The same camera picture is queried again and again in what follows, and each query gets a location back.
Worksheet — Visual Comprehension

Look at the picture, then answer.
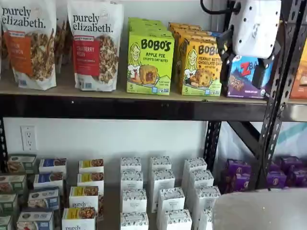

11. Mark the yellow Bobo's peanut butter box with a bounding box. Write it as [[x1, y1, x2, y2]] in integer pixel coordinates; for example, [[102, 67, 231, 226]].
[[173, 29, 210, 85], [183, 36, 223, 97], [167, 22, 202, 33]]

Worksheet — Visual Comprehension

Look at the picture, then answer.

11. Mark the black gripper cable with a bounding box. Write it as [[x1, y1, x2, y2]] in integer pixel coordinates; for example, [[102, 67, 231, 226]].
[[200, 0, 242, 15]]

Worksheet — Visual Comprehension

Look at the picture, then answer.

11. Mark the black metal shelf rack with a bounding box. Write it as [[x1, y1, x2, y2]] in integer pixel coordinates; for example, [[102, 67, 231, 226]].
[[279, 102, 307, 123], [0, 0, 307, 192]]

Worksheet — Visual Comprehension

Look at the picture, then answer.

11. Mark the green Bobo's apple pie box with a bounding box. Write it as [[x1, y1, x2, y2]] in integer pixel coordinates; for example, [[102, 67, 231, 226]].
[[126, 30, 175, 94], [129, 23, 169, 34], [128, 17, 164, 26]]

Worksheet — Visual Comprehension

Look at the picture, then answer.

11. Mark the orange snack box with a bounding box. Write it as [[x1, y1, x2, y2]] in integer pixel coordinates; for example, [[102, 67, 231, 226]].
[[289, 35, 307, 100]]

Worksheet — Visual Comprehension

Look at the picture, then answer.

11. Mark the purple snack box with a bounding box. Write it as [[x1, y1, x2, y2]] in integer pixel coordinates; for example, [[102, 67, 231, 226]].
[[220, 168, 238, 195], [280, 156, 303, 171], [236, 172, 252, 192], [266, 170, 288, 190], [287, 167, 307, 188], [226, 159, 252, 175]]

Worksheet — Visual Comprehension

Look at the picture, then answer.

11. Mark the white granola bag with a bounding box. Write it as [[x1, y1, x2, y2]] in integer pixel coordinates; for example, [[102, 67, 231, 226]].
[[54, 0, 70, 66]]

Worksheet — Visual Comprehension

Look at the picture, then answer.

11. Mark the purely elizabeth box green label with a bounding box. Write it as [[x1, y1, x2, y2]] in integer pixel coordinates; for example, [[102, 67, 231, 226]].
[[0, 174, 27, 195], [8, 154, 37, 173], [0, 215, 13, 230], [0, 193, 19, 216]]

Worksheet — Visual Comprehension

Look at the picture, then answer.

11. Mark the white organic pantry box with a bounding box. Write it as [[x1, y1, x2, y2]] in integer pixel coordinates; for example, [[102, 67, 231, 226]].
[[193, 185, 221, 211], [150, 156, 172, 172], [122, 188, 147, 215], [157, 187, 186, 225], [119, 157, 142, 173], [198, 207, 215, 230], [183, 157, 208, 174], [164, 209, 192, 230], [152, 169, 176, 213], [120, 170, 144, 192], [188, 170, 214, 190], [119, 212, 149, 230]]

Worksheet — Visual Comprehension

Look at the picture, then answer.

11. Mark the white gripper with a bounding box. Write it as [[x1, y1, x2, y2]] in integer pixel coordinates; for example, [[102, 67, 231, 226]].
[[216, 0, 282, 91]]

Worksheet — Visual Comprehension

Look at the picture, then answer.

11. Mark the purely elizabeth box blue label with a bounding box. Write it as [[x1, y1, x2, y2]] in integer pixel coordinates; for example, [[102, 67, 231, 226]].
[[16, 211, 55, 230], [39, 157, 68, 173], [33, 172, 65, 192], [27, 187, 60, 212]]

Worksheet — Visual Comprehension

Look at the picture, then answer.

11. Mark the purely elizabeth box yellow label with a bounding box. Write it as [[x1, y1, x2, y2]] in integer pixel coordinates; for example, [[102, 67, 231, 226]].
[[78, 159, 105, 174], [76, 172, 105, 190], [69, 185, 100, 216], [61, 207, 98, 230]]

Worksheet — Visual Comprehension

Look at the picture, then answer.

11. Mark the wooden shelf board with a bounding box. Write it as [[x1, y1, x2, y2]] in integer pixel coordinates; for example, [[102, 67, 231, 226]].
[[0, 78, 269, 104], [286, 96, 307, 105]]

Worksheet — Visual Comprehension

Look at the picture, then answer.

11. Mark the white wall power outlet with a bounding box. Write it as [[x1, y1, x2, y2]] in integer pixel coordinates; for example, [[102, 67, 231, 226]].
[[20, 125, 37, 151]]

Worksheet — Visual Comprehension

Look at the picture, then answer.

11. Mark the blue purple Zbar box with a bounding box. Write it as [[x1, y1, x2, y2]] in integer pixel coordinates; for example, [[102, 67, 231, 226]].
[[225, 54, 271, 99], [210, 30, 230, 40]]

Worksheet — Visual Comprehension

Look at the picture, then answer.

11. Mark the grey white plastic bin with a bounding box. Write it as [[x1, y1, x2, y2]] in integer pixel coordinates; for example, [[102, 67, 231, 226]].
[[212, 188, 307, 230]]

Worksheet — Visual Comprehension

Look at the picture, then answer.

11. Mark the granola bag orange label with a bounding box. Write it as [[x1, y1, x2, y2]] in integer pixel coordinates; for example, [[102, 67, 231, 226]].
[[0, 0, 58, 91]]

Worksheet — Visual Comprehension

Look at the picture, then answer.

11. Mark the granola bag red label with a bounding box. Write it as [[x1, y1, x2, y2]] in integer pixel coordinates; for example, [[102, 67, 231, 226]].
[[67, 0, 125, 92]]

